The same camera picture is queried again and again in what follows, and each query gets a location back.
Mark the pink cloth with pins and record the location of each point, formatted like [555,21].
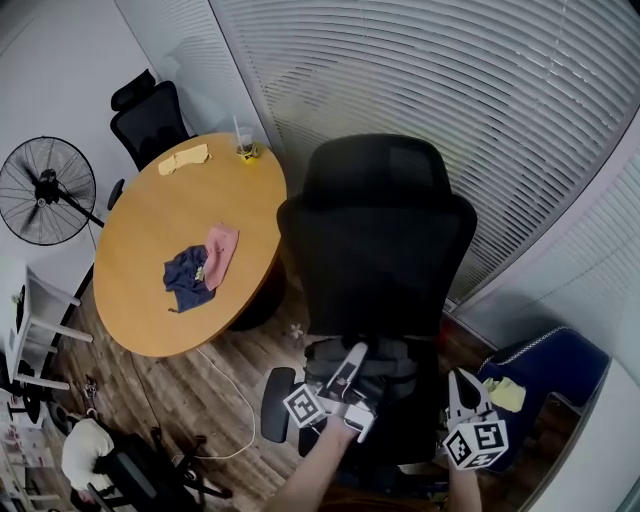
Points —
[222,255]

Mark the black swivel chair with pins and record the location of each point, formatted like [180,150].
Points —
[130,472]

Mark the long yellow cloth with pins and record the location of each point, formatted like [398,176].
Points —
[185,159]

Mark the black mesh office chair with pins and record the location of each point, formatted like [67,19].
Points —
[150,120]

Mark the black standing fan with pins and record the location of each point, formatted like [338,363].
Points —
[47,187]

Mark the white desk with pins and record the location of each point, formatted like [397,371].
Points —
[610,450]

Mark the grey window blinds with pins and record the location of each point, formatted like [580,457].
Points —
[400,75]

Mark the small white table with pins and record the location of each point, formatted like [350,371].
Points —
[42,295]

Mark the person's right forearm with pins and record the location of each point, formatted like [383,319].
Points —
[466,492]

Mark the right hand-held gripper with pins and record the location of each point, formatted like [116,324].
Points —
[475,442]

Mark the white flower-shaped floor item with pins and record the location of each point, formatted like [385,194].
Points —
[297,331]

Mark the black flat item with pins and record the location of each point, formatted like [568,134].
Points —
[19,310]

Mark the grey backpack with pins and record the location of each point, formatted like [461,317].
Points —
[392,370]

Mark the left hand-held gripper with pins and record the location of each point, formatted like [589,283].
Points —
[350,410]

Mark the black high-back office chair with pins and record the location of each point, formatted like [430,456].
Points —
[375,250]

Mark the round wooden table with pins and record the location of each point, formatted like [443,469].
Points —
[150,220]

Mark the person's left forearm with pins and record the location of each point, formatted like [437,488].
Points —
[310,470]

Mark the blue armchair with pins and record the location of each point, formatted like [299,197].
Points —
[565,360]

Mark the dark blue cloth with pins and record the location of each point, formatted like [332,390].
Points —
[187,280]

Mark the clear cup with straw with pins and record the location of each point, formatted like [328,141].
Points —
[246,145]

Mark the small dark floor item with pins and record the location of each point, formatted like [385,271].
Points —
[91,387]

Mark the white printed boxes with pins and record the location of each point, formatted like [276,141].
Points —
[25,440]

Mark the small yellow cloth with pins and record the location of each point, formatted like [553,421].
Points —
[507,395]

